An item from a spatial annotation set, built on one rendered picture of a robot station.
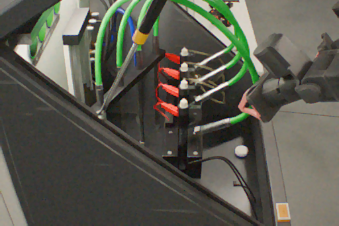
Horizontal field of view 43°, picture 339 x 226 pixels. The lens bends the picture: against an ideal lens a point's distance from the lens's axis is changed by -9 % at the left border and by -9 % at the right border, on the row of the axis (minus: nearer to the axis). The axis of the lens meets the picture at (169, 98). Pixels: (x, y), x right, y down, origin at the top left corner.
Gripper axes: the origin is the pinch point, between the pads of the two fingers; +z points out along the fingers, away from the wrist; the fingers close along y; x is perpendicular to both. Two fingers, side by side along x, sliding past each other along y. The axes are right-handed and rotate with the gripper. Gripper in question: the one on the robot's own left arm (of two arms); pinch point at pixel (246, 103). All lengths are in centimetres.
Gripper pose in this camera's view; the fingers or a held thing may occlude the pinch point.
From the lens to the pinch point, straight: 96.5
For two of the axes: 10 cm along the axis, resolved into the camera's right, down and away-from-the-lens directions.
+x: 6.3, 7.7, 1.2
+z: -4.3, 2.2, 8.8
